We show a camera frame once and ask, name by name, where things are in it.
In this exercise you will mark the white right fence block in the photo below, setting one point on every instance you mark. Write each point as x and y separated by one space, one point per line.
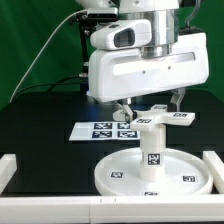
216 168

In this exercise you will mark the white round table top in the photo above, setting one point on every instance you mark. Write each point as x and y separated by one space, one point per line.
118 174

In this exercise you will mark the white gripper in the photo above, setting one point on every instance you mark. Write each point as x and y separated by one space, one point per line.
116 75

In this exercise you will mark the white front fence rail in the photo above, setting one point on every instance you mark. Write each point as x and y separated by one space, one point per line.
114 209

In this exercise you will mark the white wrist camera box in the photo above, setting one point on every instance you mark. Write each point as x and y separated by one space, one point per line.
123 34

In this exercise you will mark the white marker tag board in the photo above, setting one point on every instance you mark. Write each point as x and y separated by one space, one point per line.
92 131

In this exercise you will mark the white left fence block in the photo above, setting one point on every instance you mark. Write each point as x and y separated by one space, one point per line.
8 166

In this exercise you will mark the white fence block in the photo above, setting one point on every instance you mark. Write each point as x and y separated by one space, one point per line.
8 166
216 168

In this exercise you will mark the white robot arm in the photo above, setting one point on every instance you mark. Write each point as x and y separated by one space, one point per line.
144 47

